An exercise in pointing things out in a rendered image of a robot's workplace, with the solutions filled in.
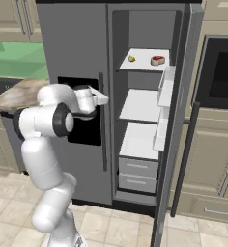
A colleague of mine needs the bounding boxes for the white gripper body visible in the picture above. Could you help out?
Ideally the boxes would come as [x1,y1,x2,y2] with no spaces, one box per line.
[88,85,110,107]

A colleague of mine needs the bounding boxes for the white fridge shelf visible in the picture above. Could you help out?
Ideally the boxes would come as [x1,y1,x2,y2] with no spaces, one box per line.
[118,88,162,124]
[119,122,160,161]
[118,47,171,73]

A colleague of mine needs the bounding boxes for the red frozen steak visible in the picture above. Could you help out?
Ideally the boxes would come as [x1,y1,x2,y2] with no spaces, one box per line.
[150,55,166,68]

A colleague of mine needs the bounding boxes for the grey fridge drawer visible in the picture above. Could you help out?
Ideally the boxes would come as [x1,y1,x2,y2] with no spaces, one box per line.
[118,156,159,178]
[118,172,158,194]

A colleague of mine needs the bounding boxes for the grey fridge cabinet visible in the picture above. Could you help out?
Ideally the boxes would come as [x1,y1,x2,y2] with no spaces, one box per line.
[35,0,204,217]

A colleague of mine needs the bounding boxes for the grey door with dispenser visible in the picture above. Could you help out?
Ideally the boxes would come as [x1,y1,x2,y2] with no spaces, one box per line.
[36,2,113,206]

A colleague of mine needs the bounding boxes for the white door bin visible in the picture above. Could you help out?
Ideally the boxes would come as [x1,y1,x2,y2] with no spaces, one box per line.
[152,105,170,152]
[157,65,177,108]

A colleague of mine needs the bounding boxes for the grey door with bins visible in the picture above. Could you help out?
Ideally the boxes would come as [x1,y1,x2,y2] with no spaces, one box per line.
[150,3,206,247]

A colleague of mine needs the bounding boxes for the black sink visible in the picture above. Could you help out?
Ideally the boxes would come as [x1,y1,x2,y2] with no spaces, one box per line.
[0,76,24,101]

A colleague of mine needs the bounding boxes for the beige tall oven cabinet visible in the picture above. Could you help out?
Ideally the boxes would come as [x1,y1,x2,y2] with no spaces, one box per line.
[167,0,228,226]

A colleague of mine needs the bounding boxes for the black built-in oven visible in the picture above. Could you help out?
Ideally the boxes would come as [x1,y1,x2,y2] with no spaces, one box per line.
[191,34,228,111]

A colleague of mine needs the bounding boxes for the dark dispenser door handle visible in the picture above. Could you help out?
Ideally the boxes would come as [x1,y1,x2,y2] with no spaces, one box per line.
[98,71,108,173]

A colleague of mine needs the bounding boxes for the dark long door handle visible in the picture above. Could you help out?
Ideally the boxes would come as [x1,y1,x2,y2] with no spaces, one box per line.
[169,101,202,218]

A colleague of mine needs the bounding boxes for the beige wall cupboards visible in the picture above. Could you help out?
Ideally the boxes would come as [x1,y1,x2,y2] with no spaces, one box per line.
[0,0,43,44]

